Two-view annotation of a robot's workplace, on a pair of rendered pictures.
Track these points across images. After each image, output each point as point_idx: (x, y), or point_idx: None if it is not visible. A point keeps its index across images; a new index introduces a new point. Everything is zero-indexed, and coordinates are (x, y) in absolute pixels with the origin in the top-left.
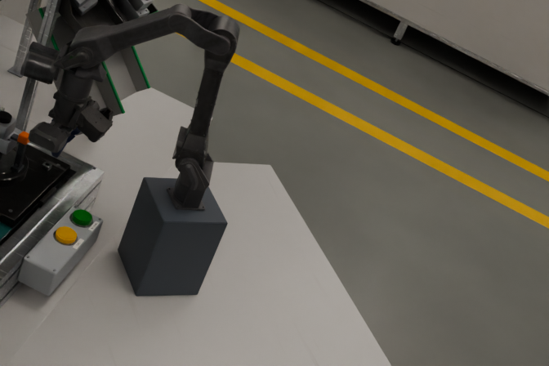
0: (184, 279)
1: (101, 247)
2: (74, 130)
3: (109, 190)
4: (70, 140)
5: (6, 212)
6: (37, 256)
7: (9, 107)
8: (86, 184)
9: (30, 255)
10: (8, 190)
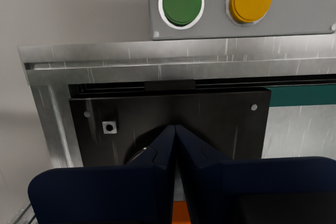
0: None
1: None
2: (150, 204)
3: (18, 46)
4: (310, 164)
5: (261, 108)
6: (324, 13)
7: (8, 200)
8: (82, 53)
9: (326, 26)
10: (209, 133)
